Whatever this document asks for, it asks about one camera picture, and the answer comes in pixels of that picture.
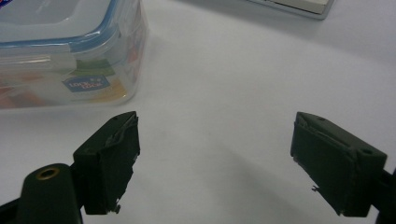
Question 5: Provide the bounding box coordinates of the clear plastic container with lid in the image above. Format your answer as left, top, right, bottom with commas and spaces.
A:
0, 0, 149, 110

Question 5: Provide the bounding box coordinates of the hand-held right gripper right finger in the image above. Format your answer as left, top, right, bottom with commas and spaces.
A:
290, 111, 389, 217

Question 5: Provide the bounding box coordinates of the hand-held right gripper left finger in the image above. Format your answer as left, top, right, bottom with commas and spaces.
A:
72, 110, 141, 216

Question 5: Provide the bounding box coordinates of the grey flat tray edge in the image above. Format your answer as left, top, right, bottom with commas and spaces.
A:
246, 0, 335, 21

